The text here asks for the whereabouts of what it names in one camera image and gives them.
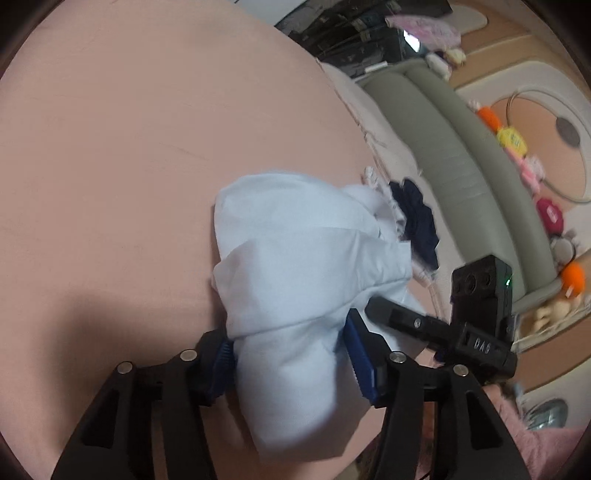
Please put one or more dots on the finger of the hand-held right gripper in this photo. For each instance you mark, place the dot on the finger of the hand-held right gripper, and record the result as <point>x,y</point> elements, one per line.
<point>401,318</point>

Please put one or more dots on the grey padded headboard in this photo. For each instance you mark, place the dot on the grey padded headboard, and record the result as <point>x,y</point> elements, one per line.
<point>461,161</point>

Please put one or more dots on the silver shiny object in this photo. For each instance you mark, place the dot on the silver shiny object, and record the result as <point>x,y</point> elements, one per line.
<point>547,414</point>

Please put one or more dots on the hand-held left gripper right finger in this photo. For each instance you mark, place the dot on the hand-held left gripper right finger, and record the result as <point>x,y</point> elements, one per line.
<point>362,360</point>

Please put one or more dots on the navy folded garment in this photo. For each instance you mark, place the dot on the navy folded garment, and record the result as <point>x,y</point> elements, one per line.
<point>420,221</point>

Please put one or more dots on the pink plush toy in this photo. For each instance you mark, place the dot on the pink plush toy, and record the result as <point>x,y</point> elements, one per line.
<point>528,168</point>

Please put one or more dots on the white printed folded garment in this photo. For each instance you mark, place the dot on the white printed folded garment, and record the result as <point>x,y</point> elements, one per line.
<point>390,217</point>

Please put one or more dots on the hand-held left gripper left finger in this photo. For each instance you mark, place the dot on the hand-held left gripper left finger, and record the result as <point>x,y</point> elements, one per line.
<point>221,364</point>

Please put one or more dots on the bed with pink sheet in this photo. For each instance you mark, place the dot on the bed with pink sheet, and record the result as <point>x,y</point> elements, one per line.
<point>115,161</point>

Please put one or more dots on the dark glossy cabinet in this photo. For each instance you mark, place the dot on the dark glossy cabinet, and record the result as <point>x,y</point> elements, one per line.
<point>360,32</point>

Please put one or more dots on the red plush toy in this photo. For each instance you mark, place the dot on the red plush toy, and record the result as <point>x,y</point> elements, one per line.
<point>550,217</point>

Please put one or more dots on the yellow plush toy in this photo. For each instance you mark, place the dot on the yellow plush toy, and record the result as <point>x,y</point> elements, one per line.
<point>512,141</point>

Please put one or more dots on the round orange plush toy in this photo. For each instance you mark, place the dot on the round orange plush toy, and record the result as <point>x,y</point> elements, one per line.
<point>573,279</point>

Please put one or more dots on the light blue shirt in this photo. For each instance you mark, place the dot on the light blue shirt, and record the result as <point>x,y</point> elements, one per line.
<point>295,277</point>

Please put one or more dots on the small cream plush toy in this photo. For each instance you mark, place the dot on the small cream plush toy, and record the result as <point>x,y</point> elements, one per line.
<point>445,60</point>

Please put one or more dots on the pink floral cloth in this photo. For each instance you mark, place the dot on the pink floral cloth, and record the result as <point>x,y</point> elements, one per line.
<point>425,27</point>

